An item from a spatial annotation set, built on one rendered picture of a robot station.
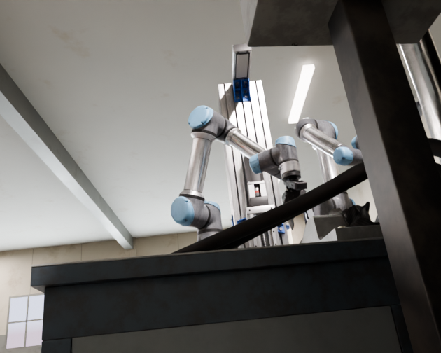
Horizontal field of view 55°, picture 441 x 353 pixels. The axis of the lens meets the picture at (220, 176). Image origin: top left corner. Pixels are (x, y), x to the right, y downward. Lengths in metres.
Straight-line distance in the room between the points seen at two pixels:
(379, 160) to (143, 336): 0.50
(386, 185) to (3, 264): 11.49
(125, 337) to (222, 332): 0.17
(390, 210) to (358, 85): 0.17
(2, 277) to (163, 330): 11.01
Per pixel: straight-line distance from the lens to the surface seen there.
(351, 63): 0.63
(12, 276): 11.65
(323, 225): 1.14
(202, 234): 1.87
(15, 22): 4.45
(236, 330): 0.81
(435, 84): 0.90
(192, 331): 0.80
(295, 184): 1.47
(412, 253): 0.51
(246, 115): 2.32
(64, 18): 4.32
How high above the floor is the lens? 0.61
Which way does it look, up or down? 23 degrees up
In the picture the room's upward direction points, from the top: 6 degrees counter-clockwise
